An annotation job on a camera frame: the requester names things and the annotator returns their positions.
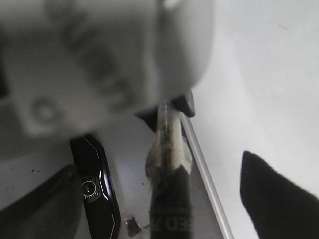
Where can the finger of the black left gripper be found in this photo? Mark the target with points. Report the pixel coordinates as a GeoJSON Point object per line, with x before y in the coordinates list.
{"type": "Point", "coordinates": [185, 104]}

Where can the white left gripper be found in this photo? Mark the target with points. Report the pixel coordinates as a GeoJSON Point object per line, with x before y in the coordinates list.
{"type": "Point", "coordinates": [71, 65]}

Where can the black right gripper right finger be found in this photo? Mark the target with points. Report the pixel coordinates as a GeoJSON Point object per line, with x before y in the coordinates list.
{"type": "Point", "coordinates": [277, 207]}

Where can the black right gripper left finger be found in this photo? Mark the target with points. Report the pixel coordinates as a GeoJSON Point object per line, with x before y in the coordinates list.
{"type": "Point", "coordinates": [51, 211]}

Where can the white marker with black cap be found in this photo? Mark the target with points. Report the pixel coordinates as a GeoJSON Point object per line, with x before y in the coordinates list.
{"type": "Point", "coordinates": [168, 168]}

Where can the white whiteboard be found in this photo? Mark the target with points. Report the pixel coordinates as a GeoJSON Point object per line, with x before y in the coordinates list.
{"type": "Point", "coordinates": [260, 93]}

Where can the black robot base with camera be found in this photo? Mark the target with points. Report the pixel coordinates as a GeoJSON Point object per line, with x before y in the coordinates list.
{"type": "Point", "coordinates": [99, 198]}

